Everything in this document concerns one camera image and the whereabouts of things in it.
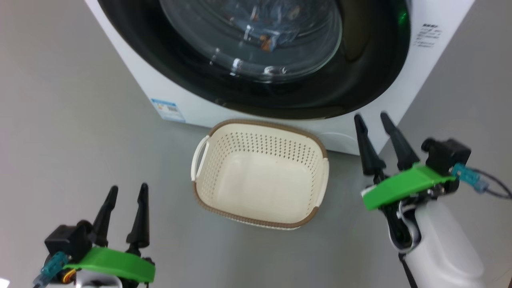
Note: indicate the round white filter cover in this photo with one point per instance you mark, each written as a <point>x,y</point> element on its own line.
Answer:
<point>340,142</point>

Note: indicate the blue energy label sticker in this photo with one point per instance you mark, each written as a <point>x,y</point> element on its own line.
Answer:
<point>168,110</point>

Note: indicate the white front-load washing machine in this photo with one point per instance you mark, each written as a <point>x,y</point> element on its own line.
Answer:
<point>132,72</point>

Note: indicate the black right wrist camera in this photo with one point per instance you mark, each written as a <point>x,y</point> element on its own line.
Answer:
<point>448,158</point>

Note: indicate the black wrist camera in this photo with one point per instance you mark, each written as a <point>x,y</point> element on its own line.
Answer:
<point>448,158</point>
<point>68,240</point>

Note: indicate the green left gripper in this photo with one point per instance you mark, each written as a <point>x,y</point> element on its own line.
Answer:
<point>116,262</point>

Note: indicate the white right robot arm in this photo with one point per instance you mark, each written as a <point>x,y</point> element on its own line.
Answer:
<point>444,248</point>

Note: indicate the cream perforated laundry basket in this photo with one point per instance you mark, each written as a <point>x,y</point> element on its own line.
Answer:
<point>260,184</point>

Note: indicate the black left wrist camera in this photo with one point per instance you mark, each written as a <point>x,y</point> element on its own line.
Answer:
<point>68,240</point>

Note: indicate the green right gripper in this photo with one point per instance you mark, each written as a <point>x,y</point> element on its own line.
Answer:
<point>404,186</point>

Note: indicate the blue bear-print garment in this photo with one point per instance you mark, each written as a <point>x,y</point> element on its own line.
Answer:
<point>288,24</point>
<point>248,20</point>

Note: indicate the washing machine glass door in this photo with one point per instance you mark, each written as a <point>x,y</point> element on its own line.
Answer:
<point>160,68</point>

